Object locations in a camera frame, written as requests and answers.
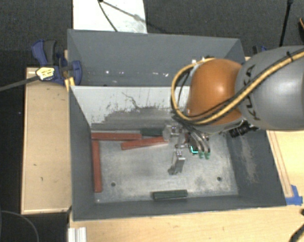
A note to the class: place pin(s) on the grey metal bin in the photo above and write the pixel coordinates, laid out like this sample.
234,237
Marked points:
141,170

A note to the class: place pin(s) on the red-brown flat block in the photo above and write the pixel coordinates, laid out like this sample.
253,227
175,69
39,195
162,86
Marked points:
144,143
97,168
116,136

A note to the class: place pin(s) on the pale wood flat board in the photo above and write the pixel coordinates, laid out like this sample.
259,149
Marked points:
46,145

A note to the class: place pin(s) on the black cylinder on white bracket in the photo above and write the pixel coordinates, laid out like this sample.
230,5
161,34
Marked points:
240,130

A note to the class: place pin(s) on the dark green flat block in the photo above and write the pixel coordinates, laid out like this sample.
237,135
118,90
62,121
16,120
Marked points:
151,132
170,195

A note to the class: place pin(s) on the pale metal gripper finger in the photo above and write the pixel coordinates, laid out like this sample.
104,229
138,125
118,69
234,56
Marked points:
170,132
177,162

